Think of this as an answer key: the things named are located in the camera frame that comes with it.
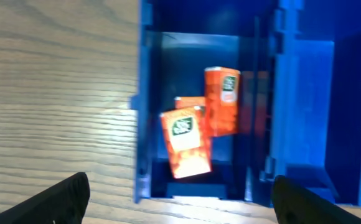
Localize blue tray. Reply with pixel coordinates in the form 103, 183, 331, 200
129, 0, 361, 208

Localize orange candy box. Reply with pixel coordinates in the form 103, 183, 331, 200
174, 95, 207, 110
204, 65, 241, 138
159, 105, 213, 180

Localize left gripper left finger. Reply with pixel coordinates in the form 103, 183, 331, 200
0, 171, 91, 224

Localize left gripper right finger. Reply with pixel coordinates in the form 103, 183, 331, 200
270, 174, 361, 224

